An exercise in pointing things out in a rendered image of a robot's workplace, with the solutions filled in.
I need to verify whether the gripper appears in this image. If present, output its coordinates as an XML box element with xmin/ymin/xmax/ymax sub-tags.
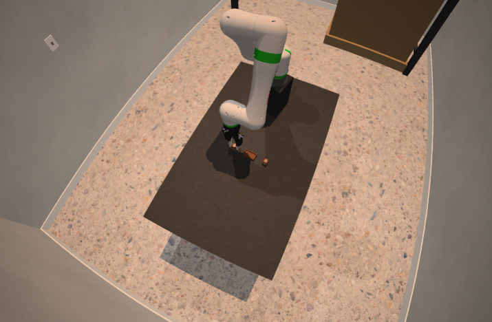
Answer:
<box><xmin>222</xmin><ymin>128</ymin><xmax>244</xmax><ymax>150</ymax></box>

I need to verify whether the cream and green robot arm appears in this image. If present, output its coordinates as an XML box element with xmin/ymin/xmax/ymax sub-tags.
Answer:
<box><xmin>220</xmin><ymin>9</ymin><xmax>291</xmax><ymax>133</ymax></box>

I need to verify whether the orange rectangular tray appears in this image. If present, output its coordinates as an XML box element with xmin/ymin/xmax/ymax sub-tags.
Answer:
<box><xmin>243</xmin><ymin>149</ymin><xmax>257</xmax><ymax>161</ymax></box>

